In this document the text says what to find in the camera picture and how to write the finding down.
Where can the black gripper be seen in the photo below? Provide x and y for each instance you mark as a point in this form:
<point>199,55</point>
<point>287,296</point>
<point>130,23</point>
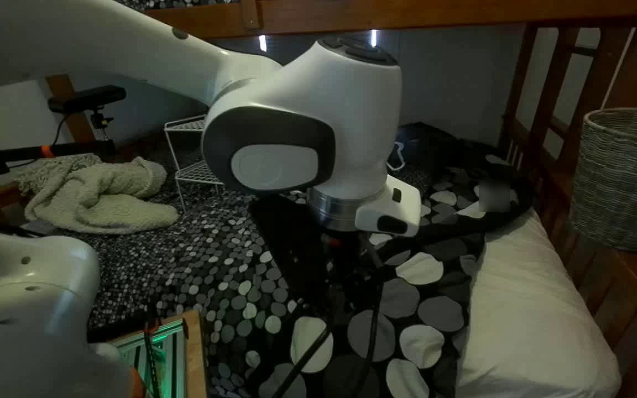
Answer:
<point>344,254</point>

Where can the black spotted duvet cover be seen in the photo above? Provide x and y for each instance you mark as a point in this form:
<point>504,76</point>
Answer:
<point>215,265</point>

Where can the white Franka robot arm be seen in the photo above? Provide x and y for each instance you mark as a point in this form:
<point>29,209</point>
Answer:
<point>320,96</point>

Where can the white bed sheet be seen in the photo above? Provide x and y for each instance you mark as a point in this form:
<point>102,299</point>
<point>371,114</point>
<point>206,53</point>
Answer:
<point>532,317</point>

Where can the wooden framed box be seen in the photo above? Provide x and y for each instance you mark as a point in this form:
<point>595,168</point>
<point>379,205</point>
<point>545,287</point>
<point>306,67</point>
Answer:
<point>195,354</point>

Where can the grey window blind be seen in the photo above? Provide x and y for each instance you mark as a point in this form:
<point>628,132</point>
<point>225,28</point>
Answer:
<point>452,80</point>

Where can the beige fluffy towel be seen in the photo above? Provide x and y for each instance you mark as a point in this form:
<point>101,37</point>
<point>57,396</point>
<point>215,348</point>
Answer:
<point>99,194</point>

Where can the woven laundry basket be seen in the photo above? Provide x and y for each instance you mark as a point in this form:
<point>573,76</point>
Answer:
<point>624,178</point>

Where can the black bar with orange clamps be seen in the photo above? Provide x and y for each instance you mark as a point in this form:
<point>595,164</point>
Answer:
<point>39,151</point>

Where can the wooden bunk bed frame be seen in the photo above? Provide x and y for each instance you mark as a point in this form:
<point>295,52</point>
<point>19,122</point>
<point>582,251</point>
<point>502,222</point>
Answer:
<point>407,11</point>

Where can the black camera on stand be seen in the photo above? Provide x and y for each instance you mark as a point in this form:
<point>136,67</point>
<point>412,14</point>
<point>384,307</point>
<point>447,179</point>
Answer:
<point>88,98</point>

